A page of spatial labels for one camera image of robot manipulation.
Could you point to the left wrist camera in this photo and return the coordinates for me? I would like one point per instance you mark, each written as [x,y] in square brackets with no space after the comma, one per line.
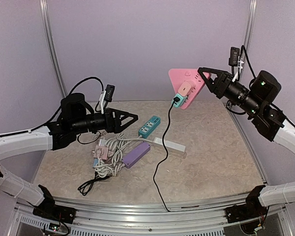
[106,97]

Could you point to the pink small plug adapter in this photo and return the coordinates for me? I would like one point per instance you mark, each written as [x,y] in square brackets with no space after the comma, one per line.
[100,152]

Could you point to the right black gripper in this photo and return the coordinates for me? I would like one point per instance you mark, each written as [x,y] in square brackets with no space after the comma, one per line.
[220,85]

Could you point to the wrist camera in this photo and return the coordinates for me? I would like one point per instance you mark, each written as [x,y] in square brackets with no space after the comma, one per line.
[106,97]
[236,62]

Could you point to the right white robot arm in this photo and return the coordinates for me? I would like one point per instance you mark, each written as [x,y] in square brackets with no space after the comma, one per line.
[269,120]

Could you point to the light blue small plug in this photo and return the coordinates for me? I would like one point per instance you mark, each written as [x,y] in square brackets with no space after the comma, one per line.
[95,163]

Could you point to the pink triangular power strip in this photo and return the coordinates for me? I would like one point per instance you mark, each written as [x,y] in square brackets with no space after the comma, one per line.
[178,76]

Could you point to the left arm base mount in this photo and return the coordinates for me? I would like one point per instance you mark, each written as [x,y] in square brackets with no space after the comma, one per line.
[62,214]

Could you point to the teal plug adapter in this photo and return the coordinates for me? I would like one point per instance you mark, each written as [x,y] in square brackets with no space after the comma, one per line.
[178,100]

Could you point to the purple power strip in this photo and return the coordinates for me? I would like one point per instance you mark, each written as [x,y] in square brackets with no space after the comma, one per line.
[135,155]

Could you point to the left aluminium corner post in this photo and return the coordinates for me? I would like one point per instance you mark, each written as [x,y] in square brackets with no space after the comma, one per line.
[51,46]

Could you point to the white power strip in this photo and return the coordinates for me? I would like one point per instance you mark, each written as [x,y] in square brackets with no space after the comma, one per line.
[169,145]

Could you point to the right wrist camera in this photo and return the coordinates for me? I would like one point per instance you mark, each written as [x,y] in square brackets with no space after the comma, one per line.
[236,62]

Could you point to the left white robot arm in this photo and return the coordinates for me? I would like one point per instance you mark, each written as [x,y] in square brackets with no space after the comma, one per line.
[48,137]

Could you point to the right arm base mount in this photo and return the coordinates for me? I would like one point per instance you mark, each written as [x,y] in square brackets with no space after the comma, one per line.
[243,212]

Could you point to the aluminium front frame rail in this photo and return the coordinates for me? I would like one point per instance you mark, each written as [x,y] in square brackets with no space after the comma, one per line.
[193,218]

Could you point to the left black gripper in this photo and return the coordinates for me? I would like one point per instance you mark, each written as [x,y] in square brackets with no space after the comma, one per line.
[117,127]

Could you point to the teal power strip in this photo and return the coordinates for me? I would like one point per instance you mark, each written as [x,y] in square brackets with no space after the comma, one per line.
[149,127]

